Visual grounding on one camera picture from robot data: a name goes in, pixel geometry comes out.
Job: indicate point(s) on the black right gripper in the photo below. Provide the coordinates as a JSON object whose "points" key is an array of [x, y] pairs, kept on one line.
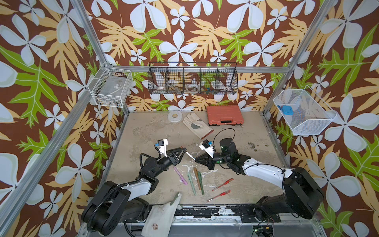
{"points": [[208, 163]]}

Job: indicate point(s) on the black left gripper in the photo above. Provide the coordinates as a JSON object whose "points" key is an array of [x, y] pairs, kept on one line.
{"points": [[173, 160]]}

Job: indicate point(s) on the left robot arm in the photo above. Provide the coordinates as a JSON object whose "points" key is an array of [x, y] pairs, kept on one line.
{"points": [[116, 203]]}

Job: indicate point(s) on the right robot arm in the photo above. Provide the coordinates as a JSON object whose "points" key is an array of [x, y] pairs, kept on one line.
{"points": [[301, 194]]}

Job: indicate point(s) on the dark green pen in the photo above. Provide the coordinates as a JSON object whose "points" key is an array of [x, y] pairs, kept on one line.
{"points": [[200, 177]]}

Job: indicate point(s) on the light green pen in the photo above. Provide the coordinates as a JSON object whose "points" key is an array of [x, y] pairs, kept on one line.
{"points": [[191, 183]]}

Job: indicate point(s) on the pink pen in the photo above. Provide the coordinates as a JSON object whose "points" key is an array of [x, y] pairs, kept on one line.
{"points": [[180, 176]]}

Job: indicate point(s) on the red gel pen upper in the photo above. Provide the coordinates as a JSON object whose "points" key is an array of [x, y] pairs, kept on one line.
{"points": [[223, 184]]}

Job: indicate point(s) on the red gel pen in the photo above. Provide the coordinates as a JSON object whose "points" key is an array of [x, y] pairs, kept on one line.
{"points": [[219, 195], [223, 184]]}

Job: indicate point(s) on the red gel pen lower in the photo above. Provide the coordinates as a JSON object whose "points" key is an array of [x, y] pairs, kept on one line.
{"points": [[219, 195]]}

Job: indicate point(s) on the beige work glove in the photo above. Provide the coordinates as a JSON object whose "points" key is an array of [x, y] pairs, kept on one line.
{"points": [[197, 126]]}

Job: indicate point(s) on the white tape roll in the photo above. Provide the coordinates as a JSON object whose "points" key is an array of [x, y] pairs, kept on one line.
{"points": [[175, 116]]}

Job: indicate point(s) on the red plastic tool case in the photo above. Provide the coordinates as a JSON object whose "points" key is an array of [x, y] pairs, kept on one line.
{"points": [[224, 115]]}

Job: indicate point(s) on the white green glove front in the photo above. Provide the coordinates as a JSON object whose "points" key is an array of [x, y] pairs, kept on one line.
{"points": [[160, 218]]}

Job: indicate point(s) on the blue object in basket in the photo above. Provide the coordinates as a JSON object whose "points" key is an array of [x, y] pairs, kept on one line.
{"points": [[287, 110]]}

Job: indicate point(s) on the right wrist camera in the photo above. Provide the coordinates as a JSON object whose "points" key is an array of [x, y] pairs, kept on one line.
{"points": [[208, 147]]}

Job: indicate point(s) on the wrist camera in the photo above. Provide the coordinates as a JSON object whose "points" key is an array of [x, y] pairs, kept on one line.
{"points": [[208, 147], [161, 146]]}

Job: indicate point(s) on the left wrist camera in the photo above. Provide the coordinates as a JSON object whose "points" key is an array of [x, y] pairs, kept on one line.
{"points": [[161, 146]]}

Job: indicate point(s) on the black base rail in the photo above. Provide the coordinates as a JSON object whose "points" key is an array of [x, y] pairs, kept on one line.
{"points": [[245, 213]]}

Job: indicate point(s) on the black wire basket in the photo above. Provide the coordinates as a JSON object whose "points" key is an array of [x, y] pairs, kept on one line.
{"points": [[192, 78]]}

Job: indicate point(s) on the white wire basket left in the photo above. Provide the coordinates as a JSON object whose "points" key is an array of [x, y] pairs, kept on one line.
{"points": [[110, 86]]}

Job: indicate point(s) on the white wire basket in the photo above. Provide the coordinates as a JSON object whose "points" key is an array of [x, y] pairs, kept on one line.
{"points": [[110, 86], [312, 115]]}

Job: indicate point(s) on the white wire basket right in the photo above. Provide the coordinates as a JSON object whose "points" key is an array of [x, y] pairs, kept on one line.
{"points": [[312, 115]]}

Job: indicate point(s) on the aluminium frame post left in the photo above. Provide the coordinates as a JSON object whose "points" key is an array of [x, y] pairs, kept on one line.
{"points": [[93, 39]]}

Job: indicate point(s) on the aluminium frame post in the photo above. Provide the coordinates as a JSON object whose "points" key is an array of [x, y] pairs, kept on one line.
{"points": [[93, 39], [309, 35]]}

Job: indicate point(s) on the aluminium frame post right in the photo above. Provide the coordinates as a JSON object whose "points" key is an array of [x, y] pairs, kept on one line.
{"points": [[309, 35]]}

